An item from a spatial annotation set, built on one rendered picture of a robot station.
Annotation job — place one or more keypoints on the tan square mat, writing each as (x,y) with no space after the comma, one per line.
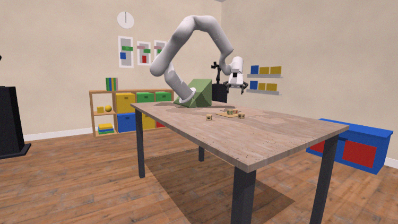
(226,115)

